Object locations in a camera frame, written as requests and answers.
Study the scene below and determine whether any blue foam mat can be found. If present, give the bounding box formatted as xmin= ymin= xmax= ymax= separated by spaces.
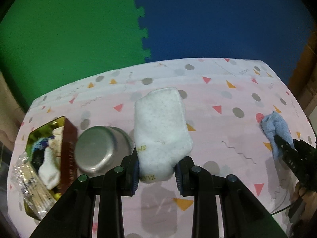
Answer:
xmin=130 ymin=0 xmax=315 ymax=87

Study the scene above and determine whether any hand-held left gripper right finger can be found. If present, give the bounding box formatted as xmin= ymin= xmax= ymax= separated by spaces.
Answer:
xmin=175 ymin=156 xmax=289 ymax=238

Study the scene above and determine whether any blue and black snack packet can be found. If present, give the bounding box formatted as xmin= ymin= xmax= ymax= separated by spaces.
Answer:
xmin=31 ymin=139 xmax=51 ymax=169

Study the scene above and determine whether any white fluffy sock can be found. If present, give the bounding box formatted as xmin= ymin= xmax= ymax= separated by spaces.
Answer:
xmin=134 ymin=87 xmax=194 ymax=184

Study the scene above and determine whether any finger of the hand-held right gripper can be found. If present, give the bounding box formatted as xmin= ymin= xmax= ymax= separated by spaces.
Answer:
xmin=293 ymin=139 xmax=313 ymax=156
xmin=273 ymin=134 xmax=294 ymax=159

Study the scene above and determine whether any white sock with red stripes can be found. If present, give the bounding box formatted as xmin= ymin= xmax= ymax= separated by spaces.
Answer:
xmin=38 ymin=147 xmax=61 ymax=189

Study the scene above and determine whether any green foam mat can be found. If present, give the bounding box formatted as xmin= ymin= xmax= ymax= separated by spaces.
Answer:
xmin=0 ymin=0 xmax=151 ymax=112

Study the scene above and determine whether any cardboard box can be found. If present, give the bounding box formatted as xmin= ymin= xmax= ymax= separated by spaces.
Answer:
xmin=287 ymin=33 xmax=317 ymax=119

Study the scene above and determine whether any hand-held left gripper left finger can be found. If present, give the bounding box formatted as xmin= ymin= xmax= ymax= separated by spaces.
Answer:
xmin=30 ymin=147 xmax=140 ymax=238

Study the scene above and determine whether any light blue cloth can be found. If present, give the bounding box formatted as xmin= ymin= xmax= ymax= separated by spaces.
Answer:
xmin=260 ymin=111 xmax=293 ymax=160

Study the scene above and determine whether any clear bag of wooden sticks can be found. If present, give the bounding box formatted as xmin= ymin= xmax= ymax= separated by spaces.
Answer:
xmin=11 ymin=152 xmax=58 ymax=216

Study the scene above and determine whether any gold tin box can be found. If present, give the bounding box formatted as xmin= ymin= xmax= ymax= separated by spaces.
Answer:
xmin=23 ymin=116 xmax=78 ymax=221

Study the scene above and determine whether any cream scrunchie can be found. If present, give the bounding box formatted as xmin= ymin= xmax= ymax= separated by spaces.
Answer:
xmin=48 ymin=126 xmax=65 ymax=152

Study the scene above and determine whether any person's right hand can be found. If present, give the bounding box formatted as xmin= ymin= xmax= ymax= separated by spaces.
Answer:
xmin=292 ymin=181 xmax=317 ymax=213

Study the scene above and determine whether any stainless steel bowl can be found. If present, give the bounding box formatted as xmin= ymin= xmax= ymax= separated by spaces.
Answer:
xmin=74 ymin=126 xmax=134 ymax=175

